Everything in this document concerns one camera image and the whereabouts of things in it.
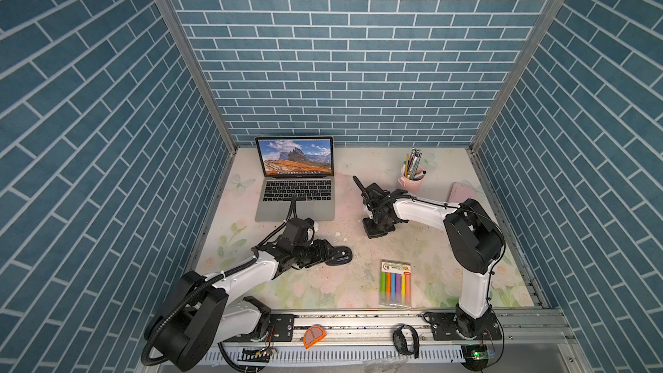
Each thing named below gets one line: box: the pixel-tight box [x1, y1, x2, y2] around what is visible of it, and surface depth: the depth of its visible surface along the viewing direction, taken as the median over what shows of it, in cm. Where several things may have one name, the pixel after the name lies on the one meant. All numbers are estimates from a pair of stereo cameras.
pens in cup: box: [402, 147, 427, 181], surface depth 99 cm
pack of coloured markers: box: [379, 259, 412, 309], surface depth 82 cm
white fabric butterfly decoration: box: [232, 173, 256, 192], surface depth 110 cm
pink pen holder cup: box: [397, 166, 426, 194], surface depth 100 cm
